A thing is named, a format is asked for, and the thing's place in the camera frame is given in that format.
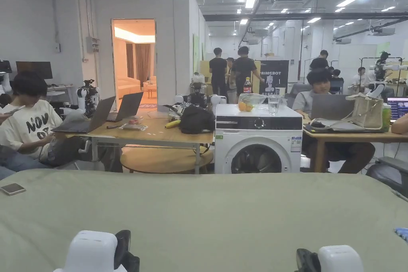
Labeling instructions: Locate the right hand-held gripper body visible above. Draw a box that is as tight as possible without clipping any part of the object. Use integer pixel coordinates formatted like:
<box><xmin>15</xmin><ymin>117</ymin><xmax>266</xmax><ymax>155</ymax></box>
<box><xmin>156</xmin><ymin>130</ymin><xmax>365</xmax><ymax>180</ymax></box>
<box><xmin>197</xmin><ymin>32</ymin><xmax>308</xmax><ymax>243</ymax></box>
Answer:
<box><xmin>296</xmin><ymin>245</ymin><xmax>364</xmax><ymax>272</ymax></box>

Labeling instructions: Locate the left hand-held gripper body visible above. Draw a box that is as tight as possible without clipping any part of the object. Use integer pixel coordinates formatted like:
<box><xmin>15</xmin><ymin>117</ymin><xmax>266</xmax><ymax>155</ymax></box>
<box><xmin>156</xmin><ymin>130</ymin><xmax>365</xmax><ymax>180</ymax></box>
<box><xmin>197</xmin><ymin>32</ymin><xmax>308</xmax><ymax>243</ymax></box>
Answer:
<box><xmin>54</xmin><ymin>229</ymin><xmax>141</xmax><ymax>272</ymax></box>

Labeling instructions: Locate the beige smartphone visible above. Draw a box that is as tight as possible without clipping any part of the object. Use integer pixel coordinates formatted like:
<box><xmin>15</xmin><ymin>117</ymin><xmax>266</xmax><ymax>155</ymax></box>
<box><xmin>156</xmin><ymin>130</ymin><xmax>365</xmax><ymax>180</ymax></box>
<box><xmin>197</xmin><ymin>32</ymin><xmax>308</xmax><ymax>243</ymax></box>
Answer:
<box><xmin>0</xmin><ymin>183</ymin><xmax>27</xmax><ymax>196</ymax></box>

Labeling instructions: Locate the black chair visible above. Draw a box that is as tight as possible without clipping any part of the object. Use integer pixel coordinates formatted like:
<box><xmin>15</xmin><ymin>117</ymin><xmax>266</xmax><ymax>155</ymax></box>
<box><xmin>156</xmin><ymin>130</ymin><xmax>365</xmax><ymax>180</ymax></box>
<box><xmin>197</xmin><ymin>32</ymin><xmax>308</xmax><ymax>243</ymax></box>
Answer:
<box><xmin>365</xmin><ymin>156</ymin><xmax>408</xmax><ymax>200</ymax></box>

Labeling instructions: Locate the round low wooden table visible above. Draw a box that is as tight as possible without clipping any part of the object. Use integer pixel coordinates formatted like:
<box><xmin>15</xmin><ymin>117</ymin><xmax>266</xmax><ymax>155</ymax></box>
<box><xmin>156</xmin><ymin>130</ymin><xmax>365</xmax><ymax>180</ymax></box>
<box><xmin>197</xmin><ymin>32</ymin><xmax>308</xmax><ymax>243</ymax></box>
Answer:
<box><xmin>120</xmin><ymin>149</ymin><xmax>214</xmax><ymax>175</ymax></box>

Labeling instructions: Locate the bed with pale green sheet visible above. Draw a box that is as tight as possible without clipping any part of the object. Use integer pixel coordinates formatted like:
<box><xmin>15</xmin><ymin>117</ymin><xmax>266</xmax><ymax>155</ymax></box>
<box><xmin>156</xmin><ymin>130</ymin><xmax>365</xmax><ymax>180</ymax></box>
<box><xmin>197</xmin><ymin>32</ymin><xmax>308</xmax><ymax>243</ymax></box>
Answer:
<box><xmin>0</xmin><ymin>169</ymin><xmax>408</xmax><ymax>272</ymax></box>

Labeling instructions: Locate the wooden table with bag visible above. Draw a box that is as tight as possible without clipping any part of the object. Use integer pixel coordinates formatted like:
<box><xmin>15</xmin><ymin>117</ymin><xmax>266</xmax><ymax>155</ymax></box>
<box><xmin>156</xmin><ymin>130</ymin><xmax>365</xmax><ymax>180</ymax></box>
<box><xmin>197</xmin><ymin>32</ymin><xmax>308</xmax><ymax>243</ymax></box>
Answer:
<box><xmin>301</xmin><ymin>93</ymin><xmax>408</xmax><ymax>173</ymax></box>

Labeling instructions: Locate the wooden table with laptops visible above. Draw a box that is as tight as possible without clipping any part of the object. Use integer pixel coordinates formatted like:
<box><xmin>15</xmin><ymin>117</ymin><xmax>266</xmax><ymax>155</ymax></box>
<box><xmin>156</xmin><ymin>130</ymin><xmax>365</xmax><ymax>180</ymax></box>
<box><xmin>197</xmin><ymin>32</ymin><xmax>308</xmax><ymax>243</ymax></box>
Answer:
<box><xmin>50</xmin><ymin>92</ymin><xmax>215</xmax><ymax>175</ymax></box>

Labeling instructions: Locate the white washing machine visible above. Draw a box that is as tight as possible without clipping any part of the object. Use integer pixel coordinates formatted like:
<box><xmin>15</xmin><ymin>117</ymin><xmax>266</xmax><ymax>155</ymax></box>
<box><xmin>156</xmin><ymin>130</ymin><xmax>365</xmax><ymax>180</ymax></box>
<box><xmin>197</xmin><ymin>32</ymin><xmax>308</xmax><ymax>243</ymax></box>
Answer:
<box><xmin>214</xmin><ymin>76</ymin><xmax>303</xmax><ymax>175</ymax></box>

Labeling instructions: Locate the white humanoid robot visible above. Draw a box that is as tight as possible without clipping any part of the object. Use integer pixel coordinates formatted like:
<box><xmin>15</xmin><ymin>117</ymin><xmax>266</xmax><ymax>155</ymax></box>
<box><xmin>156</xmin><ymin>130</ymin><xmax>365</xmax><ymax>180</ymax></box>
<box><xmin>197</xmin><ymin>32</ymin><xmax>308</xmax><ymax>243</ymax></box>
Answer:
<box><xmin>76</xmin><ymin>79</ymin><xmax>101</xmax><ymax>117</ymax></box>

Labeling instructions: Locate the black white robot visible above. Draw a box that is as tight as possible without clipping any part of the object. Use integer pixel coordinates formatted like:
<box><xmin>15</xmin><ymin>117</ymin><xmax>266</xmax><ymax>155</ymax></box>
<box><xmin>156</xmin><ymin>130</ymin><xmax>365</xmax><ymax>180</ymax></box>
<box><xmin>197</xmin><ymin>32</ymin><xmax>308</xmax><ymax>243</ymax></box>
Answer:
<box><xmin>174</xmin><ymin>74</ymin><xmax>228</xmax><ymax>111</ymax></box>

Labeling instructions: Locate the desk with black monitor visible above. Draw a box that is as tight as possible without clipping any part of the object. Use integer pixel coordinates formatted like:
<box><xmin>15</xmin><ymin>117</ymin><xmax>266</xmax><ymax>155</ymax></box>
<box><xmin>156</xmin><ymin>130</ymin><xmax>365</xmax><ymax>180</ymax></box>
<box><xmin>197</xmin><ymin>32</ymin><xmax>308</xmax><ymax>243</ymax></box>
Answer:
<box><xmin>15</xmin><ymin>61</ymin><xmax>76</xmax><ymax>95</ymax></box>

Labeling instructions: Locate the black poster stand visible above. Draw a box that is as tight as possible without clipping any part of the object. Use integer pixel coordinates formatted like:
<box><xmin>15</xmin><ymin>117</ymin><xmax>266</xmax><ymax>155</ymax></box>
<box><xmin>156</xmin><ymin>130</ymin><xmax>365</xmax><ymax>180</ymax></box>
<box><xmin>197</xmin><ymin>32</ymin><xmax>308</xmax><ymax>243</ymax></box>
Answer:
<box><xmin>255</xmin><ymin>59</ymin><xmax>290</xmax><ymax>96</ymax></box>

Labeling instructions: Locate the white armed robot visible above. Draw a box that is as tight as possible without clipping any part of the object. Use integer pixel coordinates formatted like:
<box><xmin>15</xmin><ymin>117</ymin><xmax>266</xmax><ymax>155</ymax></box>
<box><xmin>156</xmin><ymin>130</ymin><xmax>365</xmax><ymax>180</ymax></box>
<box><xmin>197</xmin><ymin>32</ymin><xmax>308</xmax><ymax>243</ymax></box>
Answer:
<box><xmin>369</xmin><ymin>51</ymin><xmax>408</xmax><ymax>95</ymax></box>

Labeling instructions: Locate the group of people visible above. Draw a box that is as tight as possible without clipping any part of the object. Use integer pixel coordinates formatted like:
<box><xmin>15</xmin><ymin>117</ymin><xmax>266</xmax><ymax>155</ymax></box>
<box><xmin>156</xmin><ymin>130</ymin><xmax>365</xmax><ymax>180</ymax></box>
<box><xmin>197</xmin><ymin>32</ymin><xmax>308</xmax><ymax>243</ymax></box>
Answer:
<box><xmin>208</xmin><ymin>46</ymin><xmax>259</xmax><ymax>101</ymax></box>
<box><xmin>308</xmin><ymin>49</ymin><xmax>370</xmax><ymax>95</ymax></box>

